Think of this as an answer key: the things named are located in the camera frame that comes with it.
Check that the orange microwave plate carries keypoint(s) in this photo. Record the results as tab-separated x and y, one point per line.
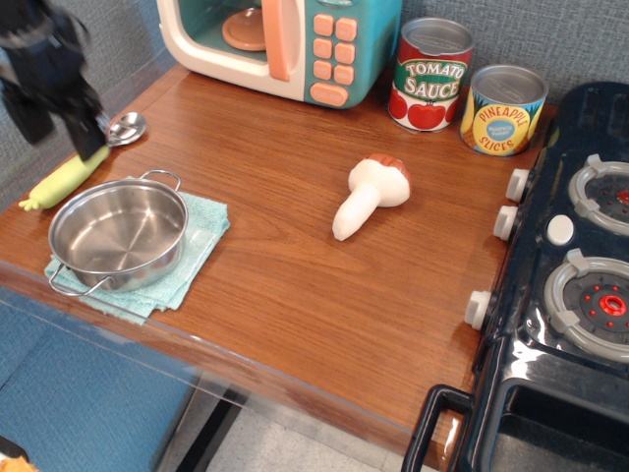
244	30

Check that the spoon with green handle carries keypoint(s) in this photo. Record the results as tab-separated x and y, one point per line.
69	176

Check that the white stove knob middle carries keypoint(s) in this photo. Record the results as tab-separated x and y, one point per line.
504	222

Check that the white plush mushroom toy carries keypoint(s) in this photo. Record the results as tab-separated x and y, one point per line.
378	180

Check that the white stove knob top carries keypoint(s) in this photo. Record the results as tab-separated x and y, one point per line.
517	184

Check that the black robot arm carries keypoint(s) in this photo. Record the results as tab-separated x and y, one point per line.
32	15

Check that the teal toy microwave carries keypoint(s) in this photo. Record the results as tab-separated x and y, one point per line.
327	53

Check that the white stove knob bottom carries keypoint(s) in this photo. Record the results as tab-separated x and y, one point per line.
476	309

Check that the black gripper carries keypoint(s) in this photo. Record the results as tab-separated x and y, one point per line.
46	77

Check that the black table leg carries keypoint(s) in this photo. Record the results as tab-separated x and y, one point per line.
210	438

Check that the tomato sauce can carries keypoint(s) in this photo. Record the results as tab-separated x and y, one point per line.
433	59

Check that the white stove knob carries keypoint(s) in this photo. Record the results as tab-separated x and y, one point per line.
504	222
517	184
476	309

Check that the stainless steel pot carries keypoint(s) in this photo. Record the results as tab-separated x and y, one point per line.
120	235

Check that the black toy stove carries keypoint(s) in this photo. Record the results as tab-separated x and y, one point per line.
551	369

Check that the teal cloth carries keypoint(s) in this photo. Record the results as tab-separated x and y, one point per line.
208	221

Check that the pineapple slices can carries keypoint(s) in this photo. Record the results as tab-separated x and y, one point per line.
504	105

